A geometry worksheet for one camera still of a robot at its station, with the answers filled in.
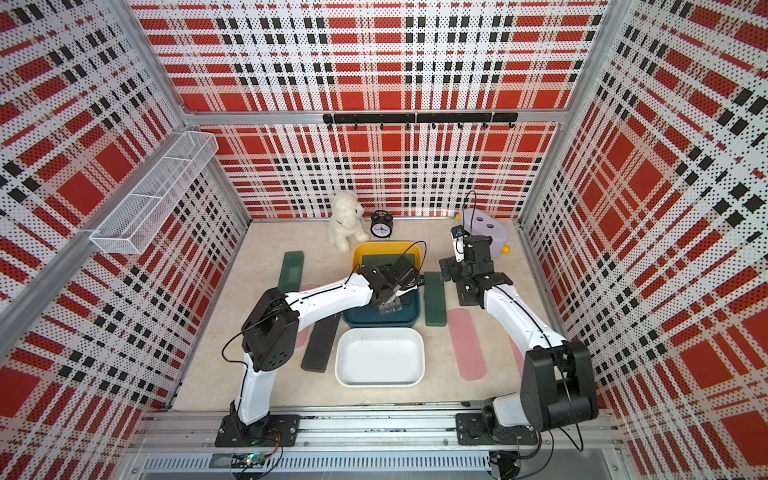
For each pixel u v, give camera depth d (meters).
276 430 0.73
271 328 0.53
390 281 0.67
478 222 1.11
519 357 0.86
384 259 1.14
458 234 0.75
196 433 0.75
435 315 0.95
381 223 1.11
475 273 0.66
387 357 0.84
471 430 0.72
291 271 1.07
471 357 0.86
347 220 1.01
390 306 0.84
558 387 0.42
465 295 0.96
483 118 0.88
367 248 1.09
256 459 0.69
